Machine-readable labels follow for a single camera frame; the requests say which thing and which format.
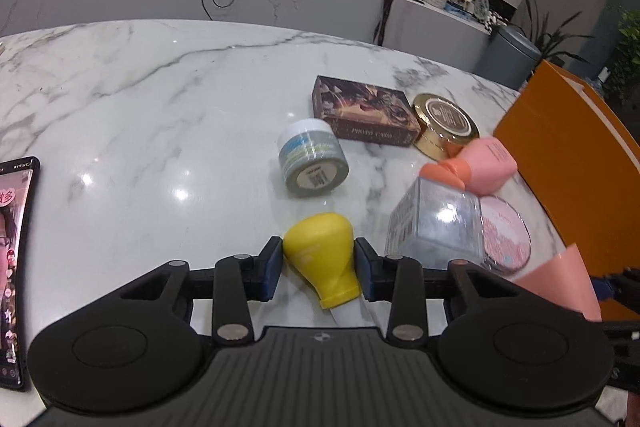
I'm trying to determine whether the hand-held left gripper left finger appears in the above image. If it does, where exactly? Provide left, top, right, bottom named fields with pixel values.
left=117, top=235, right=285, bottom=342

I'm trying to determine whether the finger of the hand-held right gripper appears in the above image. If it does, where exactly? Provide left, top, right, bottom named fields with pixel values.
left=590, top=267, right=640, bottom=308

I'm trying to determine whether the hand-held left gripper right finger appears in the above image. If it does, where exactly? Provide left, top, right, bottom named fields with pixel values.
left=354, top=237, right=526, bottom=342

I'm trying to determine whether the pink paper sheet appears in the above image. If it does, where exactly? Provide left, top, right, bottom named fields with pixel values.
left=512, top=243, right=603, bottom=323

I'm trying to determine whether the yellow capped white bottle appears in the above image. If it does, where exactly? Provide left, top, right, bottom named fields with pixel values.
left=282, top=213, right=376, bottom=329

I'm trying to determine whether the clear plastic box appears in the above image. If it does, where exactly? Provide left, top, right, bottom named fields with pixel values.
left=385, top=177, right=485, bottom=269

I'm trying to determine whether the pink round compact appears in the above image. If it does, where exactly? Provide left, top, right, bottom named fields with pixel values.
left=477, top=194, right=532, bottom=277

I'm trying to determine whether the grey white cream jar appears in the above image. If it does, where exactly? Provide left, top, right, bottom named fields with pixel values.
left=277, top=118, right=350, bottom=198

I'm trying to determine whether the orange storage box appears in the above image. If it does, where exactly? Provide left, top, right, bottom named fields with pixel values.
left=492, top=59, right=640, bottom=278

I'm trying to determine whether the pink bottle orange cap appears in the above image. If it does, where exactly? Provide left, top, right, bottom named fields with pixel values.
left=419, top=137, right=518, bottom=196

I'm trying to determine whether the brown printed card box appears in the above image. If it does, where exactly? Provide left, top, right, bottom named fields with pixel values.
left=312, top=75, right=421, bottom=148

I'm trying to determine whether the gold round tin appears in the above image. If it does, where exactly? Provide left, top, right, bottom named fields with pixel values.
left=412, top=93, right=480, bottom=158

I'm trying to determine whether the bushy green plant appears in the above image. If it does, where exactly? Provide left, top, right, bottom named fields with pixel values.
left=606, top=9, right=640, bottom=108

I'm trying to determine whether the grey trash bin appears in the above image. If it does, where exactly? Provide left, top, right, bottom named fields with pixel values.
left=472, top=24, right=543, bottom=90

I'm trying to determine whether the black smartphone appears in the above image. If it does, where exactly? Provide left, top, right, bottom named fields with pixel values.
left=0, top=156, right=42, bottom=392

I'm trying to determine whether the green leafy floor plant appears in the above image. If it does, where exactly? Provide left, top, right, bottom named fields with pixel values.
left=510, top=0, right=592, bottom=68

